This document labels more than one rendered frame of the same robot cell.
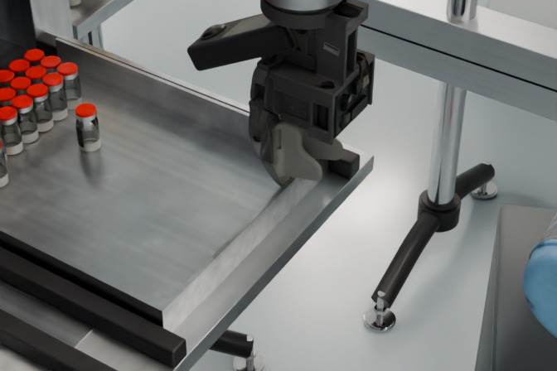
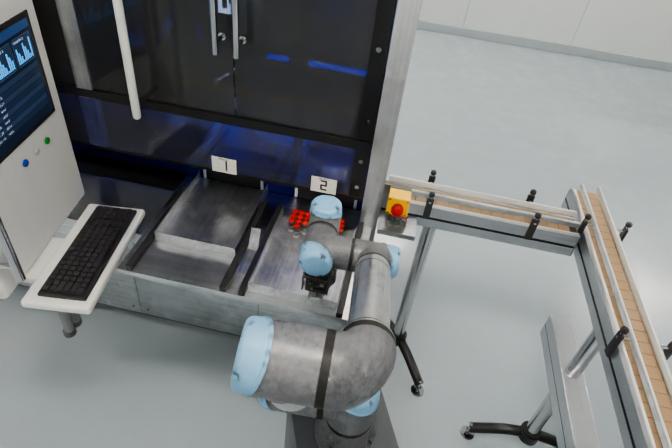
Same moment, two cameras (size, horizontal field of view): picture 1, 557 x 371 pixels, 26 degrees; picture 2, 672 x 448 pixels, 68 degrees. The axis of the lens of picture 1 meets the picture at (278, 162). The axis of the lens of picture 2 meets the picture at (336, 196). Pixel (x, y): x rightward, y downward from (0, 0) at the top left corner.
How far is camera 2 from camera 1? 1.03 m
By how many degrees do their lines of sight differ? 49
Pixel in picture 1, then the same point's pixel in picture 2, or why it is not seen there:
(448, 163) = (536, 419)
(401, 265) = (488, 426)
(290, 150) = not seen: hidden behind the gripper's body
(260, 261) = (287, 303)
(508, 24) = (580, 394)
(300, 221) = (309, 309)
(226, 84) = not seen: hidden behind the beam
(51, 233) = (279, 254)
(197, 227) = (295, 284)
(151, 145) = not seen: hidden behind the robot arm
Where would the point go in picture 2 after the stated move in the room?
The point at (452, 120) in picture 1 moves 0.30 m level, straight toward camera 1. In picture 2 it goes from (545, 405) to (471, 417)
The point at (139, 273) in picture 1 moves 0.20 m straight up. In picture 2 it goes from (271, 277) to (272, 227)
